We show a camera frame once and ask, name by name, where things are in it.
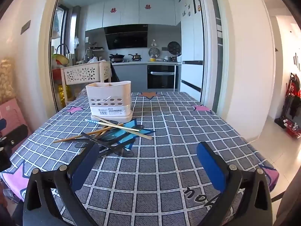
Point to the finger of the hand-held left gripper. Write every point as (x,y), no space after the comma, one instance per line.
(2,123)
(16,135)

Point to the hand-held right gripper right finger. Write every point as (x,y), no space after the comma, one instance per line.
(211,167)

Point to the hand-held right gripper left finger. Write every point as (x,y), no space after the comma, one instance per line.
(82,166)

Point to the brown wooden chopstick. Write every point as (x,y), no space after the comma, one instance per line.
(70,138)
(103,130)

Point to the light wooden chopstick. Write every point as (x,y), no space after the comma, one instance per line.
(117,123)
(141,134)

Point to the white plastic utensil holder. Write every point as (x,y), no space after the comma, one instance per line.
(108,98)

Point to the pink box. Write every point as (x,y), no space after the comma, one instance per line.
(14,115)

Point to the grey checked star tablecloth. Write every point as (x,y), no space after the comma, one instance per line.
(164,169)

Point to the gold tinsel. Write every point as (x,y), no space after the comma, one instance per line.
(64,93)

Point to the white perforated storage cart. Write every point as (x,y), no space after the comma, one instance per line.
(82,74)

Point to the chrome kitchen faucet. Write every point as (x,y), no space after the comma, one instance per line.
(62,47)

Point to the black built-in oven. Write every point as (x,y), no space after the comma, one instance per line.
(161,77)

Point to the grey kitchen counter unit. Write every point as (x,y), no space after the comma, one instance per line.
(131,75)

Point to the red and black hanging items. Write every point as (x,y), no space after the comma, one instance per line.
(292,98)

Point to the black wok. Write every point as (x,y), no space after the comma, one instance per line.
(116,57)

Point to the white refrigerator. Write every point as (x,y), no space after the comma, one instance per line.
(191,51)

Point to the black cooking pot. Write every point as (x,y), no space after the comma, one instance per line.
(135,57)

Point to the black round fan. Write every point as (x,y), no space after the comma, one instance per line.
(174,48)

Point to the black range hood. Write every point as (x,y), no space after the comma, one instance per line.
(128,36)

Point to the white upper kitchen cabinets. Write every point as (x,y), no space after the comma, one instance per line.
(129,14)

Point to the grey wall switch plate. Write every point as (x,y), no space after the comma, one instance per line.
(25,27)

